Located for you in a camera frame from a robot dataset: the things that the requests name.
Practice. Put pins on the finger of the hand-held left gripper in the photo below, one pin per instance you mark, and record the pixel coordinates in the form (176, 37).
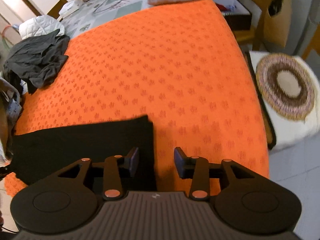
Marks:
(5, 172)

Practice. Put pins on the black garment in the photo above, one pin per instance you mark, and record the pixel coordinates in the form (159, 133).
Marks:
(75, 145)
(16, 82)

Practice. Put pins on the colourful hula hoop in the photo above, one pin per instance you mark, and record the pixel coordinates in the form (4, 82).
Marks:
(6, 33)

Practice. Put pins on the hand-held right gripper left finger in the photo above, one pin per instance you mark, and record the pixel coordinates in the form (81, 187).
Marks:
(133, 161)

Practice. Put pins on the brown paper bag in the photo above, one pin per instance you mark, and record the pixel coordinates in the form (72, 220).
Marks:
(277, 27)

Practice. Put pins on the white stool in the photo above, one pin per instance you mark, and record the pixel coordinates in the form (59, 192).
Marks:
(287, 135)

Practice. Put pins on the dark storage box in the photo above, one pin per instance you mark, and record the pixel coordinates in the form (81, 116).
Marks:
(237, 22)

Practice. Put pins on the round woven cushion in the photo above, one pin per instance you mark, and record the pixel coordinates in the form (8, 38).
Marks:
(267, 80)

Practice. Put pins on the orange flower-patterned mat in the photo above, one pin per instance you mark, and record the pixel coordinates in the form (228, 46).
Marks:
(162, 80)

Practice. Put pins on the green checked tablecloth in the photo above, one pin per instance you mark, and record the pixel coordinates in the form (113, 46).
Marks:
(130, 7)

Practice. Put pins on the white cardboard box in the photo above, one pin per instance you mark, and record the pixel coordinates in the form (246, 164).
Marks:
(68, 8)

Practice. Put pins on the white quilted cloth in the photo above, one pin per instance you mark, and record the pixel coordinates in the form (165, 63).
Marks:
(40, 26)

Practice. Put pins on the dark grey garment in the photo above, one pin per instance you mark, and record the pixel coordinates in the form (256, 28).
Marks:
(37, 57)

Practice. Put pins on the light blue jeans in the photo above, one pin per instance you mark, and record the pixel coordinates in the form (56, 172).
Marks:
(12, 105)

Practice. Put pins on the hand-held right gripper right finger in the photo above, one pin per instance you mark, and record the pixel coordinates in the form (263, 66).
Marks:
(180, 162)

